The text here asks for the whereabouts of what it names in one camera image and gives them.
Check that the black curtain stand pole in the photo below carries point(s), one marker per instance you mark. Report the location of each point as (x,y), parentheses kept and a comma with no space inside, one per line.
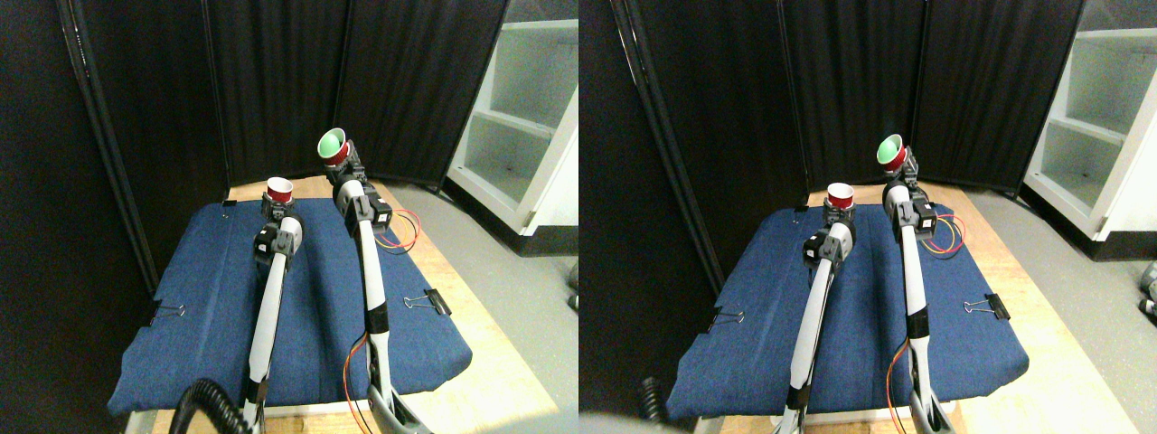
(664,149)
(108,149)

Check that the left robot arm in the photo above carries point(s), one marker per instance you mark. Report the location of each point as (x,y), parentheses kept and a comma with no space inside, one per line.
(818,316)
(267,325)

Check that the white shelf unit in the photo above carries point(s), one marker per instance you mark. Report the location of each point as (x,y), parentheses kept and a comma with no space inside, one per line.
(1121,181)
(542,181)

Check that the red cup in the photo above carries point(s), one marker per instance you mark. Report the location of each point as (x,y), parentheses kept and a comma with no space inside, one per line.
(279,192)
(339,158)
(898,165)
(840,198)

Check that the green ball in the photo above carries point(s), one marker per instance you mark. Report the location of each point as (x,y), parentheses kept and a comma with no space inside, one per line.
(889,148)
(331,143)

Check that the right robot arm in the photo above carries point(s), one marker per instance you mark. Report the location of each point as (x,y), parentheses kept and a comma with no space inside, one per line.
(371,271)
(915,271)

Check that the dark blue cloth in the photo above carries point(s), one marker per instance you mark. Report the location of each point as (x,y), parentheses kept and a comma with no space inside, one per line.
(868,316)
(318,316)

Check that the grey round object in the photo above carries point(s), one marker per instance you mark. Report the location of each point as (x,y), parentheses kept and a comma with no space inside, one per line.
(573,280)
(1148,280)

